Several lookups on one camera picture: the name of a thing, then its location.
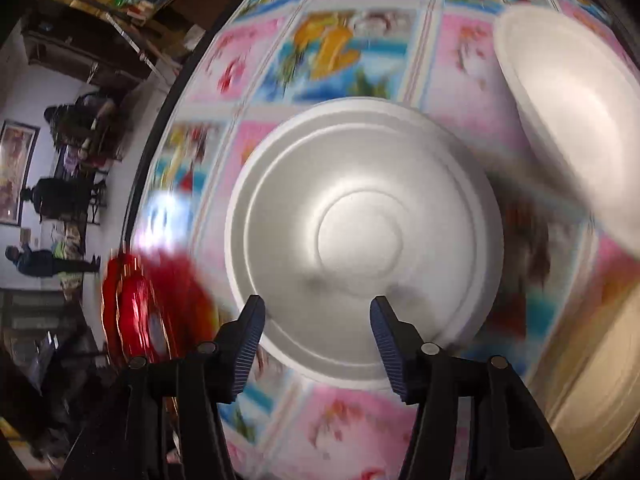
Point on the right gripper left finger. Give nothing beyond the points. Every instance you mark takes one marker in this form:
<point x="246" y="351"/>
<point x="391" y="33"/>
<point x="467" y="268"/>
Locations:
<point x="226" y="361"/>

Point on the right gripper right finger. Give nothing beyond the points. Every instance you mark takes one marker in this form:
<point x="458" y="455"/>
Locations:
<point x="403" y="352"/>

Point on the red plate with sticker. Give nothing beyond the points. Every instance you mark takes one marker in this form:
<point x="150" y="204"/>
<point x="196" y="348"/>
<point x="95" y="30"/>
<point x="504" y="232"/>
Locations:
<point x="154" y="306"/>

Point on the large beige plastic bowl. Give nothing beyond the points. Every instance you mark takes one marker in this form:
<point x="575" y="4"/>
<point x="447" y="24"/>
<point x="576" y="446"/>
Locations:
<point x="593" y="392"/>

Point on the large white foam bowl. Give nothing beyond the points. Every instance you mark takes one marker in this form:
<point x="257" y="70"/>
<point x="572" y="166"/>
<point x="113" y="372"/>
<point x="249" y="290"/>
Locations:
<point x="578" y="104"/>

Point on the standing person dark jacket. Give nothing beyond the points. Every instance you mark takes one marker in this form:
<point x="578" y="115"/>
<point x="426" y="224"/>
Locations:
<point x="43" y="263"/>

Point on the seated person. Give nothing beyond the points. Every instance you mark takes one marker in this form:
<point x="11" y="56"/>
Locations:
<point x="66" y="200"/>

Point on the colourful patterned tablecloth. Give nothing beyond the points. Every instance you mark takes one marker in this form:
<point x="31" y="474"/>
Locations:
<point x="273" y="59"/>

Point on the framed wall picture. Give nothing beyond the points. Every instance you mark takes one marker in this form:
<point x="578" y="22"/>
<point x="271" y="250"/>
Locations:
<point x="17" y="145"/>

